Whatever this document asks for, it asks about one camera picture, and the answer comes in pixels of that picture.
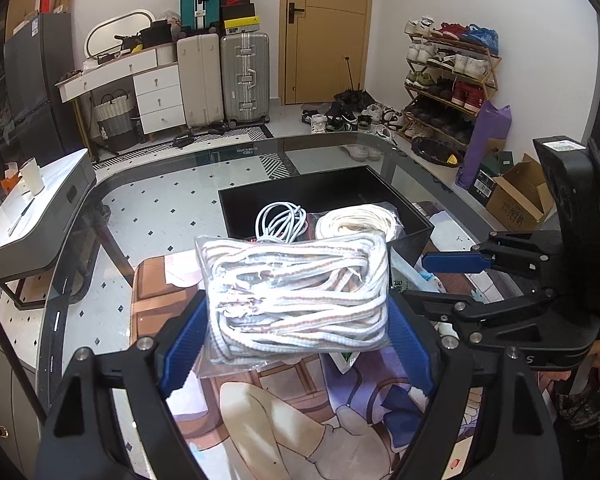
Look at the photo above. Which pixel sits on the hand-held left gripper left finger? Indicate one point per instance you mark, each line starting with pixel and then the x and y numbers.
pixel 185 350

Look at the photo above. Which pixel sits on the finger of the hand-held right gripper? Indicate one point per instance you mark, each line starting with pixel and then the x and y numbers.
pixel 430 302
pixel 455 262

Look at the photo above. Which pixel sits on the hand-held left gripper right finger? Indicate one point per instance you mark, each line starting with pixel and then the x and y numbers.
pixel 410 345

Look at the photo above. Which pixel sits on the black storage box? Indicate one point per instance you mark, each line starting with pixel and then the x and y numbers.
pixel 330 190

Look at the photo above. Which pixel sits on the white plastic wipes packet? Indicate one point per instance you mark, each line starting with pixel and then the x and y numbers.
pixel 415 280

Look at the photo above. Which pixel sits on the green print packet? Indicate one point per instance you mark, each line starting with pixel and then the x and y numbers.
pixel 347 360

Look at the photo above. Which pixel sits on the open cardboard box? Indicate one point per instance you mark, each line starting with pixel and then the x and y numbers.
pixel 522 200

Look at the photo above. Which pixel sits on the dark green box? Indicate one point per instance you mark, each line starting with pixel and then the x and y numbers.
pixel 487 177

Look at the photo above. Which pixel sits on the trash bin black liner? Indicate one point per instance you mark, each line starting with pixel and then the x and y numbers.
pixel 435 150

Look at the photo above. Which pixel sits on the purple fabric bag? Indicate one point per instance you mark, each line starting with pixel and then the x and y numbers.
pixel 485 145

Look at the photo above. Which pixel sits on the printed cartoon desk mat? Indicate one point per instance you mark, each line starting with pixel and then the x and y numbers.
pixel 280 435

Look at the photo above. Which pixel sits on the cream slipper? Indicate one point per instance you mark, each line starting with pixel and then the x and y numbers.
pixel 354 151

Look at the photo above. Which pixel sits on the wooden shoe rack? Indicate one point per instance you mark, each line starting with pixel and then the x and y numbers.
pixel 480 87

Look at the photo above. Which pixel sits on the pile of shoes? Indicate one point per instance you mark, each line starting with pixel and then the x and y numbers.
pixel 350 115

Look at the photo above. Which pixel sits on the grey low cabinet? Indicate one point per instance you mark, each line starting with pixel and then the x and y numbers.
pixel 10 410

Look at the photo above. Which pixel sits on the person's dark clothing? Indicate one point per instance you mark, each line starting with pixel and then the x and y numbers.
pixel 590 455

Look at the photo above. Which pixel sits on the white coffee table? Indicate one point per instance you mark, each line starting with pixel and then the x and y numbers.
pixel 35 225

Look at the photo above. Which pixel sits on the black umbrella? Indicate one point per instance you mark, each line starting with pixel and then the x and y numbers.
pixel 352 90

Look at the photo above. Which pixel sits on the rows of racked sneakers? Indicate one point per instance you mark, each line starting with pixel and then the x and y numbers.
pixel 450 60

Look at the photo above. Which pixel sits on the white cup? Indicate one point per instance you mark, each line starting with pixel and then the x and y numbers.
pixel 31 177

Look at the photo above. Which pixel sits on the woven laundry basket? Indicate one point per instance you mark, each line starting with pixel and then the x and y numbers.
pixel 112 122

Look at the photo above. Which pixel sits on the orange white container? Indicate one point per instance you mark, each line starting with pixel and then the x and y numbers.
pixel 11 180

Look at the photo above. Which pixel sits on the white dressing table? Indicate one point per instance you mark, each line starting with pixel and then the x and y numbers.
pixel 155 95

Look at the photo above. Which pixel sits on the wooden door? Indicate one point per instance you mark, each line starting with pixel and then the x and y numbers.
pixel 325 35

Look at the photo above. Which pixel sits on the beige suitcase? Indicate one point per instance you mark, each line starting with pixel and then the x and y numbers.
pixel 200 80

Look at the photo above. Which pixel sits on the silver suitcase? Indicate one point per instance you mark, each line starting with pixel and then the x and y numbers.
pixel 245 77

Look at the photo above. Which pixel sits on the grey refrigerator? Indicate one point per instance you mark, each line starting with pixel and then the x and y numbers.
pixel 40 85

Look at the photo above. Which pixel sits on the black handbag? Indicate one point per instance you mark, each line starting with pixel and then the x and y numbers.
pixel 155 35

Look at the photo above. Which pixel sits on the black yellow shoe box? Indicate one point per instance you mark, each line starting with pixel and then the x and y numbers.
pixel 242 25

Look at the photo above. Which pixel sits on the oval mirror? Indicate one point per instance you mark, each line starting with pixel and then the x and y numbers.
pixel 117 30

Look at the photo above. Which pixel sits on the black shoe box red logo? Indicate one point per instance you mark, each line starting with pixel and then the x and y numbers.
pixel 237 7

